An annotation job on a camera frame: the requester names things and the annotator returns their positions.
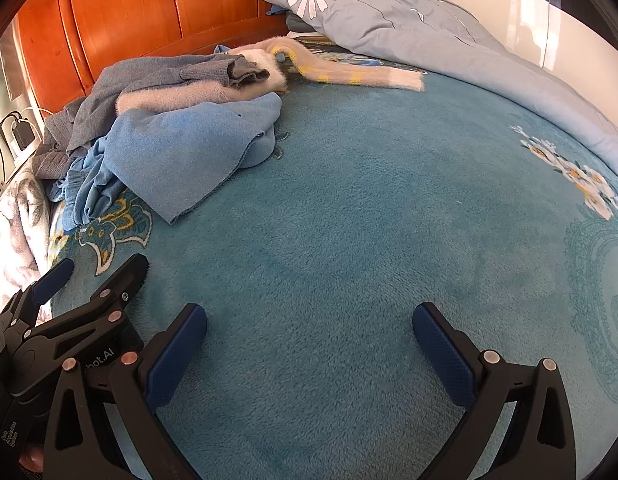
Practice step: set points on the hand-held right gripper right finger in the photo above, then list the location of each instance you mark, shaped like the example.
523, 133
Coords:
445, 360

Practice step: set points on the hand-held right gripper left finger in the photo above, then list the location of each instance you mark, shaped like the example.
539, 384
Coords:
173, 362

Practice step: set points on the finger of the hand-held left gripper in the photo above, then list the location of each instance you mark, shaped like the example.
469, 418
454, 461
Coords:
120, 285
53, 281

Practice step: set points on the grey knit sweater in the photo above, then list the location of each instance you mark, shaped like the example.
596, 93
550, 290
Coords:
139, 77

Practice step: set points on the white grey floral quilt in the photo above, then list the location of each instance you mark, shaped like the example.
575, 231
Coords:
14, 230

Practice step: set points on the light blue thin garment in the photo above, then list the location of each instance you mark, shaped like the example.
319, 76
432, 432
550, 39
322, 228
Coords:
91, 185

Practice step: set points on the black charger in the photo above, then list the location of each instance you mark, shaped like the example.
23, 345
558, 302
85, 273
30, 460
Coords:
22, 133

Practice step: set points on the blue fleece garment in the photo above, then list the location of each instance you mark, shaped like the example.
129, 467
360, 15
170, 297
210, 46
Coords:
189, 140

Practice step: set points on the teal floral fleece blanket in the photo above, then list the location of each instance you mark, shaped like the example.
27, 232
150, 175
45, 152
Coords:
339, 210

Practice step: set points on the pink fuzzy sweater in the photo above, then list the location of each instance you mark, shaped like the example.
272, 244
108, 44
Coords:
189, 92

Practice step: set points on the orange wooden headboard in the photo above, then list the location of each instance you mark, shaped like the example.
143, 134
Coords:
139, 10

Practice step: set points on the pink yellow fuzzy scarf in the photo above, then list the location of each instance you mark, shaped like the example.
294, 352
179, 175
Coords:
379, 77

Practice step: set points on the dark cloth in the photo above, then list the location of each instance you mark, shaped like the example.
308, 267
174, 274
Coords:
300, 24

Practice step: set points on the light blue patterned pillow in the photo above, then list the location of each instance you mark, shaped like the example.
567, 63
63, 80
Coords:
414, 25

